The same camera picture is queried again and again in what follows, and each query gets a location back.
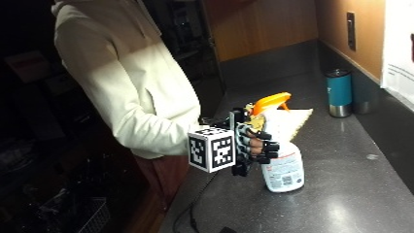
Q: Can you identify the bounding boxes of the black cable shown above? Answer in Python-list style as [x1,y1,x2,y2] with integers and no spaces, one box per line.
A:
[171,171,221,233]

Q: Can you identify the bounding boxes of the white spray bottle orange trigger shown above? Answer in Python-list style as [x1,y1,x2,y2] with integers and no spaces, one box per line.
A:
[243,91,306,193]

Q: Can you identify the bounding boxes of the white marker cube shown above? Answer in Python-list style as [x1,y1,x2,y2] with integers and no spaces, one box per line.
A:
[187,126,237,174]

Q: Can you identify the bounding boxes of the teal steel travel tumbler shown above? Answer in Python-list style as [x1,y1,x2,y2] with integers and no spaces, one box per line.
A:
[324,68,354,118]

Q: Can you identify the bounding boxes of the white paper sheet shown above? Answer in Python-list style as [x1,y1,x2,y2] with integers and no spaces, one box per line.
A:
[379,0,414,113]

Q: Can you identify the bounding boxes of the yellow cleaning cloth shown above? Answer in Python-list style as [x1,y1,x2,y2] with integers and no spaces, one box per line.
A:
[273,108,314,143]

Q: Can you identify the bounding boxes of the the person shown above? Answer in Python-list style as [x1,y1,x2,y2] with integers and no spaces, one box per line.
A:
[50,0,203,208]

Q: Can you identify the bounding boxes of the wire basket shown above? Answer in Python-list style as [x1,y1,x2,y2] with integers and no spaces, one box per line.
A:
[37,196,111,233]

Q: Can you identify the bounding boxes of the black wall outlet plate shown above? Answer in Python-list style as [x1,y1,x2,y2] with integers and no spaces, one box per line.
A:
[344,11,356,52]

